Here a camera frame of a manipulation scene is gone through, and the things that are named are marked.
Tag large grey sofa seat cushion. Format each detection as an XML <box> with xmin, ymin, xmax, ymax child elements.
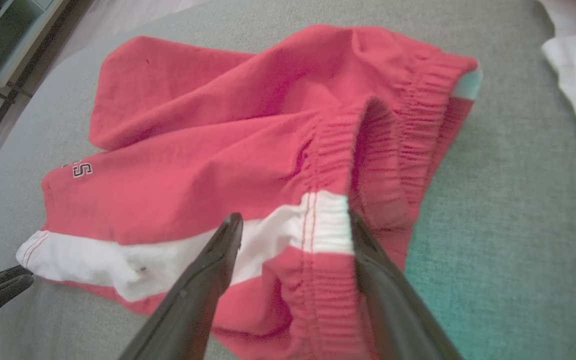
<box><xmin>0</xmin><ymin>0</ymin><xmax>576</xmax><ymax>360</ymax></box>

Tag red shorts with white stripes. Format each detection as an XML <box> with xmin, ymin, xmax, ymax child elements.
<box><xmin>15</xmin><ymin>24</ymin><xmax>484</xmax><ymax>360</ymax></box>

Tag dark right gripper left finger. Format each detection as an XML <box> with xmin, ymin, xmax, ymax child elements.
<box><xmin>118</xmin><ymin>212</ymin><xmax>245</xmax><ymax>360</ymax></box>

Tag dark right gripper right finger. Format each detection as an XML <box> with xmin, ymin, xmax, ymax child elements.
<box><xmin>349</xmin><ymin>209</ymin><xmax>465</xmax><ymax>360</ymax></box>

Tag pale open shelf cabinet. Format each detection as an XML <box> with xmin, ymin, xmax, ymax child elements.
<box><xmin>0</xmin><ymin>0</ymin><xmax>71</xmax><ymax>96</ymax></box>

